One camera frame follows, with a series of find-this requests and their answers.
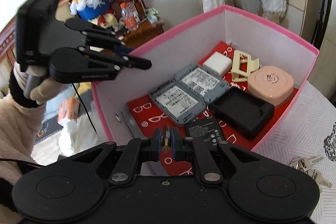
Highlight cream and red plush item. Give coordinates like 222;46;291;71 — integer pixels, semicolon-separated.
93;13;118;28

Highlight grey portable router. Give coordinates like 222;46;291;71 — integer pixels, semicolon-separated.
149;81;206;127
175;63;229;105

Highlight black battery charger cradle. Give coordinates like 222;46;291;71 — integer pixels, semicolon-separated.
209;86;275;140

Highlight white patterned tablecloth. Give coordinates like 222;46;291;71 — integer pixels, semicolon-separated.
252;81;336;224

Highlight silver key bunch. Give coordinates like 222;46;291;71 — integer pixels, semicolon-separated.
289;155;332;189

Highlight orange white packet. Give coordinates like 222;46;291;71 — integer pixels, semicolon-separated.
58;97;80;126

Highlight brass key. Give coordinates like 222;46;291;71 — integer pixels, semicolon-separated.
162;126;172;159

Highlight wooden side table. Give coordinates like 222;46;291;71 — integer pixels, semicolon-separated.
112;21;165;47

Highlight red plaid basket bag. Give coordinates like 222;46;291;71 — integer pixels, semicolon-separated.
110;0;145;20

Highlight white plastic bag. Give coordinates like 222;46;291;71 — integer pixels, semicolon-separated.
58;119;105;157

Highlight red printed card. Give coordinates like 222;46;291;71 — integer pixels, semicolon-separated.
127;41;300;177

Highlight black cable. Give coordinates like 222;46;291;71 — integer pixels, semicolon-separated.
72;82;97;135

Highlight orange drink bottle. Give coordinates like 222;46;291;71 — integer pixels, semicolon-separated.
121;2;139;31

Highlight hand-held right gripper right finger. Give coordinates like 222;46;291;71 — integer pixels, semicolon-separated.
171;127;261;185

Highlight pink round case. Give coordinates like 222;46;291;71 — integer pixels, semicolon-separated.
247;66;294;106

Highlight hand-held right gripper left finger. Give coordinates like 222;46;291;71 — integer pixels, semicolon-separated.
71;128;162;186

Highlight cream hair claw clip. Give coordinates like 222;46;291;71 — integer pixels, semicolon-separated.
231;50;260;83

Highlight small green white packets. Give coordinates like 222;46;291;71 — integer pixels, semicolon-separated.
145;7;159;25

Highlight white charger adapter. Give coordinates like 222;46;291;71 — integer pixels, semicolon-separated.
203;52;234;75

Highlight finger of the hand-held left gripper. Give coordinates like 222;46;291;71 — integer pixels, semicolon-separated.
84;25;132;55
83;51;153;81

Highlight person's left forearm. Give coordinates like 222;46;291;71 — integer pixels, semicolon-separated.
0;70;48;188

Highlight black battery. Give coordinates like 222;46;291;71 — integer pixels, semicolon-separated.
184;115;225;147

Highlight pink cardboard box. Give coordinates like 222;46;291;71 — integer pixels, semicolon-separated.
91;4;319;161

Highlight person's left hand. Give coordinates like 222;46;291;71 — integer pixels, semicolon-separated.
30;78;64;105

